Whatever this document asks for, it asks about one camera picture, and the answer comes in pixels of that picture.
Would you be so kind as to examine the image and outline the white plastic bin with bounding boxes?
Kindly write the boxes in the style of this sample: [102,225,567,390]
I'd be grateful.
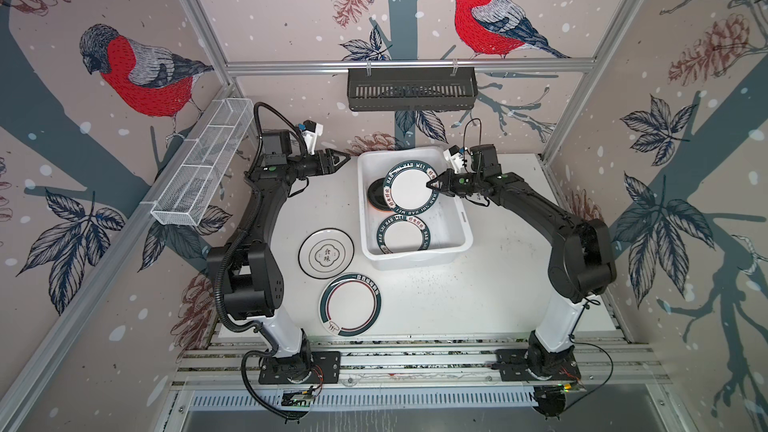
[357,147,473,270]

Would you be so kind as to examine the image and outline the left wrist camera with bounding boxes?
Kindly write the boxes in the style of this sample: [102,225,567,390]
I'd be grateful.
[299,120,324,155]

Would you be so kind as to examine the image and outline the white plate green red rim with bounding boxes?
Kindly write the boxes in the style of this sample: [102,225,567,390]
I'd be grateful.
[319,274,382,337]

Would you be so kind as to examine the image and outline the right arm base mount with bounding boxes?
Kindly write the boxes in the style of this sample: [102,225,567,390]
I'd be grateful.
[491,347,581,382]

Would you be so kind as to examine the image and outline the white plate black line pattern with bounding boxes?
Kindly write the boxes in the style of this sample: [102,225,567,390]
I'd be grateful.
[298,228,355,280]

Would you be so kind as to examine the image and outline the white plate green lettered rim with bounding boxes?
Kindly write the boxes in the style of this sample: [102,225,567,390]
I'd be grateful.
[376,214,431,254]

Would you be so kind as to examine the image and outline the black wall basket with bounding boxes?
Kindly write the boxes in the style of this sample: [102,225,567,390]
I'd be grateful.
[347,67,478,112]

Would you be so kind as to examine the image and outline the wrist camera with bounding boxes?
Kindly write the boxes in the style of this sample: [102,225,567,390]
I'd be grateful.
[443,145,468,175]
[299,120,324,155]

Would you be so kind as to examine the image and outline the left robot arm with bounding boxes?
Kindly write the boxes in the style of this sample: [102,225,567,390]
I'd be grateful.
[207,131,351,384]

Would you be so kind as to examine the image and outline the white plate dark lettered rim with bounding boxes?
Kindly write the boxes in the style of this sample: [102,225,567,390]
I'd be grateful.
[383,160,439,216]

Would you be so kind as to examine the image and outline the white wire mesh basket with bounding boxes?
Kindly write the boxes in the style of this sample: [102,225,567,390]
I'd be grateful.
[151,98,253,226]

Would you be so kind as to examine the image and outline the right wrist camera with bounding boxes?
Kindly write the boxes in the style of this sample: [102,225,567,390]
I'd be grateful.
[443,145,468,175]

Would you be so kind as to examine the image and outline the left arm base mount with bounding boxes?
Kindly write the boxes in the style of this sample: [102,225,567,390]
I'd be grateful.
[258,351,341,386]

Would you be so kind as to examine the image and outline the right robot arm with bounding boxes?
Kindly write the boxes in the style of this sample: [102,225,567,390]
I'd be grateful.
[427,144,617,380]

